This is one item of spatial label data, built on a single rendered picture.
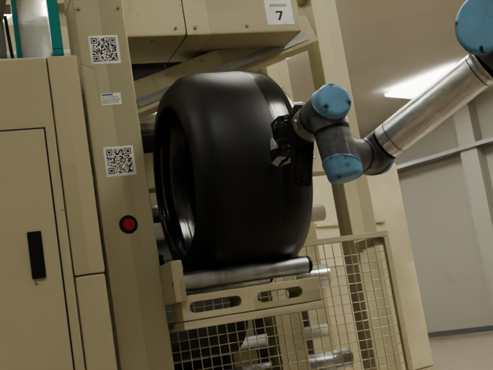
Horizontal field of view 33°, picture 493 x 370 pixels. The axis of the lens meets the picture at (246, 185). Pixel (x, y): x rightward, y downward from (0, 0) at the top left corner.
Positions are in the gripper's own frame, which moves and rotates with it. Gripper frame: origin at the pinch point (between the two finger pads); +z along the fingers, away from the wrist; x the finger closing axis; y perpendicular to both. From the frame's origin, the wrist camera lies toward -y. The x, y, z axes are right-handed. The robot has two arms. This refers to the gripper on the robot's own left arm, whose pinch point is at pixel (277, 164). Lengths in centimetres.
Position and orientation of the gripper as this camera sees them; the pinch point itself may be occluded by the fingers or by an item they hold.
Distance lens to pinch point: 200.5
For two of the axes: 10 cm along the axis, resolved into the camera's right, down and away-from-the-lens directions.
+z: -3.1, 3.0, 9.0
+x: -9.3, 0.9, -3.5
